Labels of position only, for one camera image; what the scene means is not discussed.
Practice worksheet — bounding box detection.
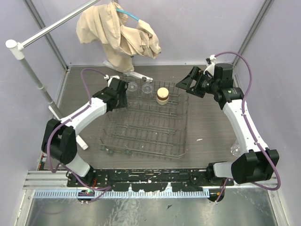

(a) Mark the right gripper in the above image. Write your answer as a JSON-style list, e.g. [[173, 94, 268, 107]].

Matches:
[[176, 66, 219, 98]]

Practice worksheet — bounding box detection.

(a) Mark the clear cup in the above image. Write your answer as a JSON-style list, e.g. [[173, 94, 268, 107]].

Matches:
[[230, 140, 241, 157], [127, 81, 139, 98]]

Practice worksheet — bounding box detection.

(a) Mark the beige brown travel cup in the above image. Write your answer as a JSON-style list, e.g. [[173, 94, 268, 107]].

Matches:
[[156, 87, 169, 105]]

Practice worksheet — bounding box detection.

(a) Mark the clear tumbler from corner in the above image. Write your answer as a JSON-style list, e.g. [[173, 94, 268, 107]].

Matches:
[[141, 83, 154, 100]]

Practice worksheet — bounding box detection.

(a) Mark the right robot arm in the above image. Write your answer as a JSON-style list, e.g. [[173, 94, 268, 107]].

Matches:
[[176, 63, 279, 186]]

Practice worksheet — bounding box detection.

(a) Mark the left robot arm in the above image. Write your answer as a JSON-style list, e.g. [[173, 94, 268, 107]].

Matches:
[[41, 77, 128, 186]]

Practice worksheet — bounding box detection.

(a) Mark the beige cloth garment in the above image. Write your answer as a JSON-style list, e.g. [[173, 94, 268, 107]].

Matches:
[[76, 1, 161, 73]]

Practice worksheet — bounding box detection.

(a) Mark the teal clothes hanger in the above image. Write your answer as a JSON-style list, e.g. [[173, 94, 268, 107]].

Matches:
[[116, 8, 140, 21]]

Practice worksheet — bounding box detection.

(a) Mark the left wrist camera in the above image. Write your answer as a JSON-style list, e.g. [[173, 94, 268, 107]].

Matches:
[[104, 74, 120, 87]]

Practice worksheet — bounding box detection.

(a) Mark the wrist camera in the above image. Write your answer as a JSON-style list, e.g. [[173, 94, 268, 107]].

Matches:
[[204, 55, 216, 76], [104, 74, 120, 87]]

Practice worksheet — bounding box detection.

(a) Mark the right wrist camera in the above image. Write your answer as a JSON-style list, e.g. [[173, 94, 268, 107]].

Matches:
[[204, 55, 216, 76]]

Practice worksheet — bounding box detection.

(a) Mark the grey wire dish rack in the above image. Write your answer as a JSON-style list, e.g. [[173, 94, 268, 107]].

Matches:
[[98, 77, 189, 159]]

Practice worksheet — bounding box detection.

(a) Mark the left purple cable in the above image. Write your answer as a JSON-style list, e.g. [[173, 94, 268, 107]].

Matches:
[[46, 68, 113, 203]]

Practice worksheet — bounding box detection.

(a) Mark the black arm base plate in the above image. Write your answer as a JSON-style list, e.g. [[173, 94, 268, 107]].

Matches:
[[82, 169, 234, 192]]

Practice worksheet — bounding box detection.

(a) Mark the grey slotted cable duct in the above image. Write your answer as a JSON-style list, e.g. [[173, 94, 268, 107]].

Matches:
[[33, 189, 210, 199]]

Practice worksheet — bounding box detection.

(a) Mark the metal garment rail stand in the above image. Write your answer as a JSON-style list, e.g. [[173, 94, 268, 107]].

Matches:
[[5, 0, 153, 150]]

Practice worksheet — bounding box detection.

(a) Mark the aluminium frame rail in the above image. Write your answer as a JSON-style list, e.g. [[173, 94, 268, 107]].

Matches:
[[23, 170, 277, 189]]

